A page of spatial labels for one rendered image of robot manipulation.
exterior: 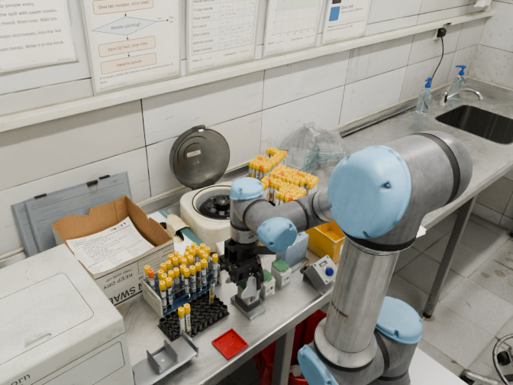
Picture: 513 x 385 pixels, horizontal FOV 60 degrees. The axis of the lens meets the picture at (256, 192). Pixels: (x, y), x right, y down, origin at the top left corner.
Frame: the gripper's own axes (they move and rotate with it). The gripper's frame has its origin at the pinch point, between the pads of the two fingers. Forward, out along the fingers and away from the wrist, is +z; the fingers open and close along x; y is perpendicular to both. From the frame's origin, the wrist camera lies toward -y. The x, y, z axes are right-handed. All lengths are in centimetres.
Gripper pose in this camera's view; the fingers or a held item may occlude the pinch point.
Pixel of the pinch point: (248, 290)
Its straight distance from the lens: 125.0
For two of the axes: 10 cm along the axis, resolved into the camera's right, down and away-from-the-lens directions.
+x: 6.5, 4.4, -6.2
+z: -0.4, 8.4, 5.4
